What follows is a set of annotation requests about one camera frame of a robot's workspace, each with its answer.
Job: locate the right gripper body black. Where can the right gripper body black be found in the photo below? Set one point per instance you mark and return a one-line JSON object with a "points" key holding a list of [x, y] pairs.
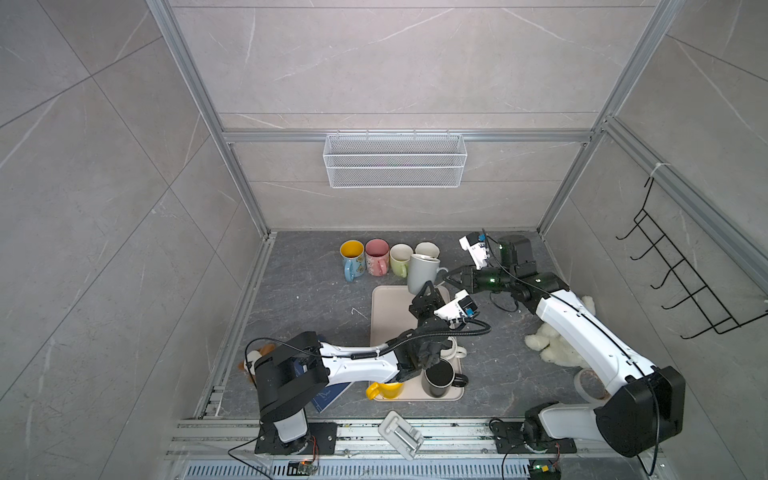
{"points": [[477, 282]]}

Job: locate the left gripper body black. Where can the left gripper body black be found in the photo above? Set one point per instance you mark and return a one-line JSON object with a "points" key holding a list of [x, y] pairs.
{"points": [[423, 311]]}

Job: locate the grey mug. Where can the grey mug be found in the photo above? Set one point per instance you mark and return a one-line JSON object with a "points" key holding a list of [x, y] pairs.
{"points": [[421, 269]]}

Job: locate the light green mug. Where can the light green mug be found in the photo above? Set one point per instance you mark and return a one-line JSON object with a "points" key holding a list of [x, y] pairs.
{"points": [[400, 255]]}

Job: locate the white mug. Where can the white mug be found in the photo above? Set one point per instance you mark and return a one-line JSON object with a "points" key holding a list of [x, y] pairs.
{"points": [[453, 350]]}

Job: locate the dark green mug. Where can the dark green mug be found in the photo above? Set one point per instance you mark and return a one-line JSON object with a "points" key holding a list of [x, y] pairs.
{"points": [[427, 249]]}

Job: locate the pink cartoon mug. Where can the pink cartoon mug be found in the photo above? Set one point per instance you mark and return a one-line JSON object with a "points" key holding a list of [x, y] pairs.
{"points": [[377, 257]]}

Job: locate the blue mug yellow inside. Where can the blue mug yellow inside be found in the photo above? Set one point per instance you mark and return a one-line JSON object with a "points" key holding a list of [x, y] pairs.
{"points": [[353, 256]]}

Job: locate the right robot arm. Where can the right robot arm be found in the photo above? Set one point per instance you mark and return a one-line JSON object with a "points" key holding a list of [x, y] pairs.
{"points": [[645, 403]]}

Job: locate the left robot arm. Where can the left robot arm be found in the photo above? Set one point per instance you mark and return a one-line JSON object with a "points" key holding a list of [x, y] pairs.
{"points": [[287, 378]]}

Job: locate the black mug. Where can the black mug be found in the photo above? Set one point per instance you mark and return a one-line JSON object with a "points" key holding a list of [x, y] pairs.
{"points": [[440, 377]]}

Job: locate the beige serving tray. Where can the beige serving tray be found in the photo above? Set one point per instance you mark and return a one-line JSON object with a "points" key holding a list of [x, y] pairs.
{"points": [[390, 316]]}

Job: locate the white plush toy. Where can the white plush toy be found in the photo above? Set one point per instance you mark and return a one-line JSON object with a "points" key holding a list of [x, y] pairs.
{"points": [[553, 348]]}

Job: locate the blue hardcover book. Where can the blue hardcover book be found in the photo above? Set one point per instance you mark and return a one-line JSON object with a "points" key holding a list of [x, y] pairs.
{"points": [[326, 397]]}

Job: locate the clear tape roll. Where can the clear tape roll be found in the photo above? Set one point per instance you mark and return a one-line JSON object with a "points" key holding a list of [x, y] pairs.
{"points": [[589, 386]]}

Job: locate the small brown white object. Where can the small brown white object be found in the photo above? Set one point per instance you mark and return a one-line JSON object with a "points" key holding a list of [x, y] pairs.
{"points": [[253, 356]]}

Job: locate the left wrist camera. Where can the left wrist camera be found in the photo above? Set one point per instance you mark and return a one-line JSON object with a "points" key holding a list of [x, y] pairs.
{"points": [[458, 311]]}

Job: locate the white plastic bracket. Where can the white plastic bracket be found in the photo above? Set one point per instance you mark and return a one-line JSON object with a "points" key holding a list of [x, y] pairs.
{"points": [[401, 435]]}

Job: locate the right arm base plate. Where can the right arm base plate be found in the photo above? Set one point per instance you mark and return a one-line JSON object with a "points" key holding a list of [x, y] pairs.
{"points": [[521, 437]]}

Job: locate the white wire mesh basket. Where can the white wire mesh basket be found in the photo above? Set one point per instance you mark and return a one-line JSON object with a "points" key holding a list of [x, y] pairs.
{"points": [[367, 161]]}

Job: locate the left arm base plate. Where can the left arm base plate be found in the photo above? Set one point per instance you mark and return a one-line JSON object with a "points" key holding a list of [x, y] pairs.
{"points": [[321, 438]]}

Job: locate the black wire hook rack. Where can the black wire hook rack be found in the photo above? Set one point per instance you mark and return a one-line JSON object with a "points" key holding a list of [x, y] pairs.
{"points": [[718, 318]]}

